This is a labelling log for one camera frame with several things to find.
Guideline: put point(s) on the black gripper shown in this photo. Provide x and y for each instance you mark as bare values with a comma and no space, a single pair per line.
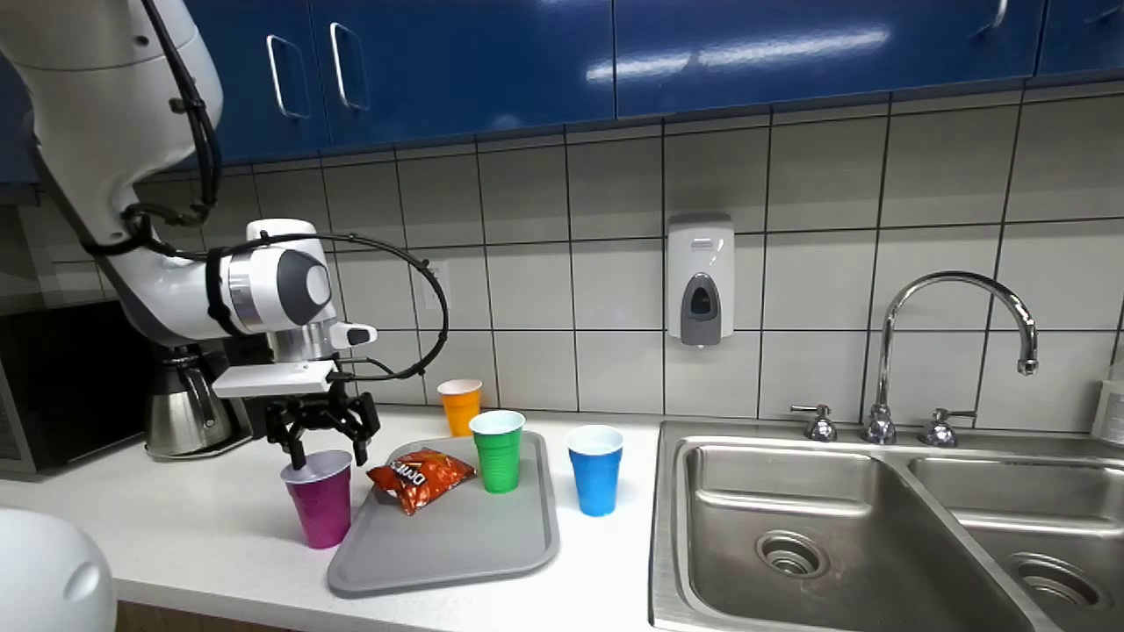
321,416

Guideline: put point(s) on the clear soap bottle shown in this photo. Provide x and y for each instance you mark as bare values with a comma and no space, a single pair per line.
1111,408

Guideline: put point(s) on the purple plastic cup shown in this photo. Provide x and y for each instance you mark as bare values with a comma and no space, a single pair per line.
321,504

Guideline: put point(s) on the blue upper cabinet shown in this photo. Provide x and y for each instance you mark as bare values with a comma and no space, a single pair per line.
493,59

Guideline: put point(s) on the stainless steel double sink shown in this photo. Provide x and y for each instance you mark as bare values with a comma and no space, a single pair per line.
843,527

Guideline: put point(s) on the white rounded device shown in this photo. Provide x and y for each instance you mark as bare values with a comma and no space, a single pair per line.
47,573

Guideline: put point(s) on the blue plastic cup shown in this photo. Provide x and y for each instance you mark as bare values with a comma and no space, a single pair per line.
594,477

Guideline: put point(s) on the orange plastic cup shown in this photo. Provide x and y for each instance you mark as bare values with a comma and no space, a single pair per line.
461,408

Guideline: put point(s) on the white wall soap dispenser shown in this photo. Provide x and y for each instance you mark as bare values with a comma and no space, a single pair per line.
699,283

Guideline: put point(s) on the black microwave oven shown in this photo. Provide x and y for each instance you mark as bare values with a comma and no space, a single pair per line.
71,387

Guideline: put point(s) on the orange Doritos chip bag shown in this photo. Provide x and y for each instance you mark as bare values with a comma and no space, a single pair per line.
421,480

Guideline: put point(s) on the grey plastic tray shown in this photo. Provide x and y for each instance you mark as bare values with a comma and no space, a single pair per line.
469,540

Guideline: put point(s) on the wooden base cabinet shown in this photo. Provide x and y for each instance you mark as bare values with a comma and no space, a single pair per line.
199,621

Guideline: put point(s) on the chrome gooseneck faucet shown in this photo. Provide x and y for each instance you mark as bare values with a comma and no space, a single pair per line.
889,340

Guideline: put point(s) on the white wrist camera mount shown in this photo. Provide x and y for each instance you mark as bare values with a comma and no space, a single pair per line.
274,379

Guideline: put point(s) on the green plastic cup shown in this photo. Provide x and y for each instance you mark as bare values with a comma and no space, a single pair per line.
501,457

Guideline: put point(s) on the steel coffee carafe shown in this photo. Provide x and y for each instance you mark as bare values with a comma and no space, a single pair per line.
180,416

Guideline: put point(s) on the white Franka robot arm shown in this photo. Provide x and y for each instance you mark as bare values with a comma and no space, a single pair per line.
92,92

